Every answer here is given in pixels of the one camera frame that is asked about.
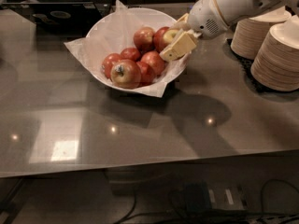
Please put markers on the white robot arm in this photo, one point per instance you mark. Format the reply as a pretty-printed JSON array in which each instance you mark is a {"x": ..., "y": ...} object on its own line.
[{"x": 237, "y": 10}]

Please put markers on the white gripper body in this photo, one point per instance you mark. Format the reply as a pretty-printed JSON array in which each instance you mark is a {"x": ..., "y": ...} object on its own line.
[{"x": 203, "y": 18}]

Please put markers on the stack of paper plates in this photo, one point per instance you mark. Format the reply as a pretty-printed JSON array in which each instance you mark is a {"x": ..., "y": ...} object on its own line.
[
  {"x": 276, "y": 65},
  {"x": 250, "y": 33}
]

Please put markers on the red apple middle back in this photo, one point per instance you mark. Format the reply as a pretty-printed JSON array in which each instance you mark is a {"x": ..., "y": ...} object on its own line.
[{"x": 131, "y": 53}]

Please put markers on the black rubber mat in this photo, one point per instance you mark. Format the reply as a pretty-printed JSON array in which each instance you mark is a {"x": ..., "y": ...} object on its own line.
[{"x": 246, "y": 64}]

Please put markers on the black tray with cups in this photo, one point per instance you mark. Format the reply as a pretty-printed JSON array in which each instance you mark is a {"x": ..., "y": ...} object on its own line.
[{"x": 61, "y": 17}]

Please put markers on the red apple far left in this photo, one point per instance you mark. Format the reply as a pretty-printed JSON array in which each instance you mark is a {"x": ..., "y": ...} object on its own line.
[{"x": 108, "y": 62}]

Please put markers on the front stack of paper plates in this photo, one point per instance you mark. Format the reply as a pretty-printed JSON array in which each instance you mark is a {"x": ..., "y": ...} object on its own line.
[{"x": 276, "y": 65}]

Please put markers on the yellow-red apple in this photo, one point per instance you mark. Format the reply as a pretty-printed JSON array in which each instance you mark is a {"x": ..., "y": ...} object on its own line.
[{"x": 168, "y": 37}]

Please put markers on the red apple back right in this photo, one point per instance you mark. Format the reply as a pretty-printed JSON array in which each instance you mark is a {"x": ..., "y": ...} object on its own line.
[{"x": 158, "y": 39}]

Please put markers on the white paper liner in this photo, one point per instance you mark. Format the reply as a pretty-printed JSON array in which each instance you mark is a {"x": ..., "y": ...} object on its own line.
[{"x": 109, "y": 34}]

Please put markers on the red-yellow apple front left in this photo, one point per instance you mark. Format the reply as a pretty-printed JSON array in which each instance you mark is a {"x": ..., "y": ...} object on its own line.
[{"x": 125, "y": 74}]

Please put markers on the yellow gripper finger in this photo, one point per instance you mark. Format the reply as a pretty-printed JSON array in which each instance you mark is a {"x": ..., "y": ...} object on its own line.
[
  {"x": 183, "y": 43},
  {"x": 182, "y": 20}
]

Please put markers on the red apple back centre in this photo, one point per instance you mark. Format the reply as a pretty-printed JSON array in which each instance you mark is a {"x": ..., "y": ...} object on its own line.
[{"x": 143, "y": 39}]

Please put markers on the back stack of paper plates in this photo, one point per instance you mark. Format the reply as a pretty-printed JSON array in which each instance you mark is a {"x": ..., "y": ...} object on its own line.
[{"x": 250, "y": 33}]

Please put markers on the white bowl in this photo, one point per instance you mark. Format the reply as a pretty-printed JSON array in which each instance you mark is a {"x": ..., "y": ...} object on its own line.
[{"x": 99, "y": 75}]

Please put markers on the red apple front middle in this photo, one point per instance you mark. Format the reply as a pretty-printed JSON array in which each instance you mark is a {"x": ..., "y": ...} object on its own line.
[{"x": 147, "y": 74}]

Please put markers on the red apple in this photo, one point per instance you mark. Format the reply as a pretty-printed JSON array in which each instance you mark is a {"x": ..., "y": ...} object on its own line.
[
  {"x": 158, "y": 39},
  {"x": 153, "y": 59},
  {"x": 108, "y": 62},
  {"x": 131, "y": 53},
  {"x": 143, "y": 39},
  {"x": 147, "y": 74}
]

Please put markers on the dark box under table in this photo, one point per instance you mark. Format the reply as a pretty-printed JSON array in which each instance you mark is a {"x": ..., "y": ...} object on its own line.
[{"x": 224, "y": 197}]

